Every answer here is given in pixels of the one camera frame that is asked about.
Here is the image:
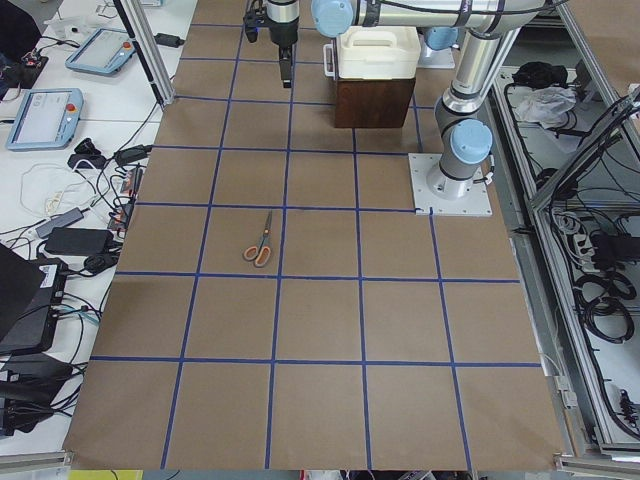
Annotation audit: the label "dark wooden drawer cabinet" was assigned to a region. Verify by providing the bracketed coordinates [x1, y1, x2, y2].
[334, 78, 416, 129]

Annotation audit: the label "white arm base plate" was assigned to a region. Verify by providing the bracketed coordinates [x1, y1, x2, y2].
[408, 153, 492, 217]
[417, 43, 455, 70]

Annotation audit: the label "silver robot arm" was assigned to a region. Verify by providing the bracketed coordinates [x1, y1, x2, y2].
[266, 0, 299, 88]
[311, 1, 545, 200]

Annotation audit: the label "blue teach pendant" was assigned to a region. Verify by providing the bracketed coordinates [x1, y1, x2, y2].
[5, 88, 84, 151]
[65, 28, 135, 76]

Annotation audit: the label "white crumpled cloth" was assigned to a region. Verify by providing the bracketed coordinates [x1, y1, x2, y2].
[514, 87, 577, 129]

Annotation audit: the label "blue teach pendant near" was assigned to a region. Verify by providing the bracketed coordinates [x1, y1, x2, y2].
[5, 88, 84, 151]

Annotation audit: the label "blue teach pendant far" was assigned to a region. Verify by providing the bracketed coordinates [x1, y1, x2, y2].
[65, 28, 135, 76]

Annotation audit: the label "white coiled cable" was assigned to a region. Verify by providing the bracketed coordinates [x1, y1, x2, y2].
[20, 164, 96, 217]

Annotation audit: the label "white plastic tray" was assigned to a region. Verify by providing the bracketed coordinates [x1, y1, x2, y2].
[323, 26, 421, 80]

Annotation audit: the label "black power adapter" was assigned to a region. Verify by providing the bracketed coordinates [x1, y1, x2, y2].
[44, 227, 113, 256]

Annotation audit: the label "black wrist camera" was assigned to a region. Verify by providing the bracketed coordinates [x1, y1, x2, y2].
[243, 0, 265, 43]

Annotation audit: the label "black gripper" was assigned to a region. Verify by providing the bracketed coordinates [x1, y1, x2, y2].
[269, 20, 298, 89]

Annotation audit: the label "orange grey scissors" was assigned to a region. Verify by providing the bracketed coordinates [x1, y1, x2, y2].
[243, 211, 273, 268]

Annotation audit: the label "black laptop computer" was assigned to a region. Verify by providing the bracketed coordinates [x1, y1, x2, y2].
[1, 246, 67, 355]

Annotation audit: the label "aluminium frame post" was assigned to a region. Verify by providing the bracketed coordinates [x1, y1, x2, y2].
[113, 0, 175, 108]

